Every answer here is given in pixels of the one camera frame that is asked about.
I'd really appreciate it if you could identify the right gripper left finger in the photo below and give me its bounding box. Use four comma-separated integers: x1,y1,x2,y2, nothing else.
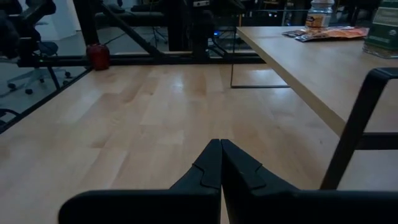
58,138,223,224

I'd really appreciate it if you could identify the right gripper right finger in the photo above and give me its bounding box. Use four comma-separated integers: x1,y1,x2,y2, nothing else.
221,138,398,224

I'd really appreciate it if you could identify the small clear spice jar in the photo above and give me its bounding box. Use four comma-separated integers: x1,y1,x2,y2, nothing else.
304,0,336,30

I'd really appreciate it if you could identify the brown orange spice packet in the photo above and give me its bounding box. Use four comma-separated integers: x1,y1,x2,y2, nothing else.
281,26,371,43

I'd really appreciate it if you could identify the green label spice jar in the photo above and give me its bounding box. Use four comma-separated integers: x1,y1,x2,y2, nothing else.
362,0,398,60

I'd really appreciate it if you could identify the wooden shelf with black legs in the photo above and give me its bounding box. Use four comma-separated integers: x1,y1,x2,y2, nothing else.
229,26,398,191

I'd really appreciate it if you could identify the dark red apple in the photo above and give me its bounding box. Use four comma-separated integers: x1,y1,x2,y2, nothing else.
85,43,111,72

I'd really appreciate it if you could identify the grey office chair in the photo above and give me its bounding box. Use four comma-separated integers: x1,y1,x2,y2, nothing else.
6,40,73,96

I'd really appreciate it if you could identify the black aluminium table frame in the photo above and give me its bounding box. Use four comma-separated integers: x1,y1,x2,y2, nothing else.
0,0,267,135

